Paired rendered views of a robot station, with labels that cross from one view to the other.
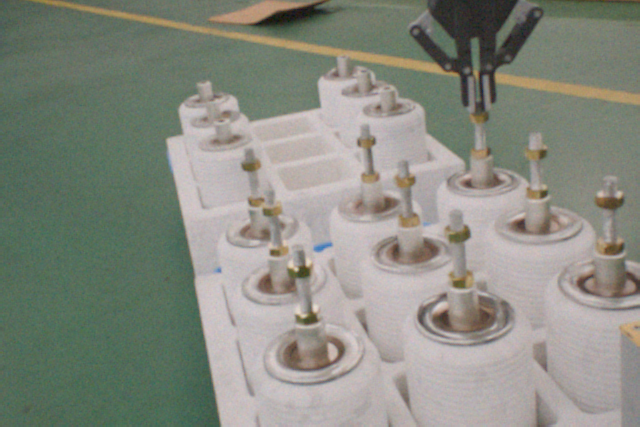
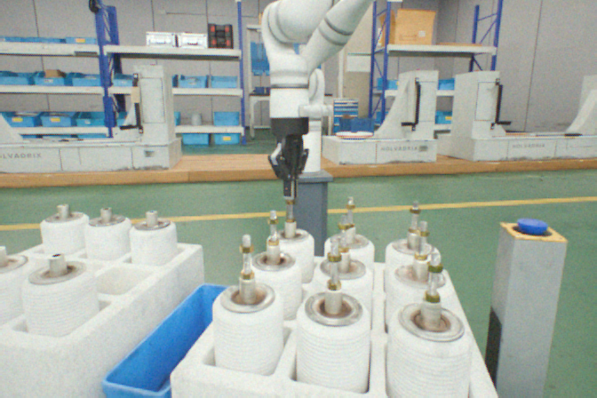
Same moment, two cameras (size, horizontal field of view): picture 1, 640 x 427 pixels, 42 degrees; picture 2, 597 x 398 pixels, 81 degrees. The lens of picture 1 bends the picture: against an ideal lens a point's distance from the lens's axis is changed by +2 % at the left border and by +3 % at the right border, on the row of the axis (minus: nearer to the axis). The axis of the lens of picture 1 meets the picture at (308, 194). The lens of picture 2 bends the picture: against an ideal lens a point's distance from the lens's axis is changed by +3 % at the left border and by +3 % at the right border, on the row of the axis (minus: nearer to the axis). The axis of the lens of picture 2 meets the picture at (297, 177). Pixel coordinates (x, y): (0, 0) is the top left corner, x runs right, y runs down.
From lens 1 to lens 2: 67 cm
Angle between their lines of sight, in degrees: 65
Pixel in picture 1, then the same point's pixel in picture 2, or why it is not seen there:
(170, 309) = not seen: outside the picture
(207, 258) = (79, 380)
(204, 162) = (56, 293)
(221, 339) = (282, 386)
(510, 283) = not seen: hidden behind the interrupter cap
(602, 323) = not seen: hidden behind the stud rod
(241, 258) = (266, 317)
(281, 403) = (466, 351)
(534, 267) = (369, 257)
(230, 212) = (96, 327)
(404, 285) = (368, 281)
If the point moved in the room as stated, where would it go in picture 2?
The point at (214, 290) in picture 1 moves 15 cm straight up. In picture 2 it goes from (207, 370) to (201, 258)
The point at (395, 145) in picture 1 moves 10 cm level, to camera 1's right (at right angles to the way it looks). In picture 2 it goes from (170, 244) to (199, 230)
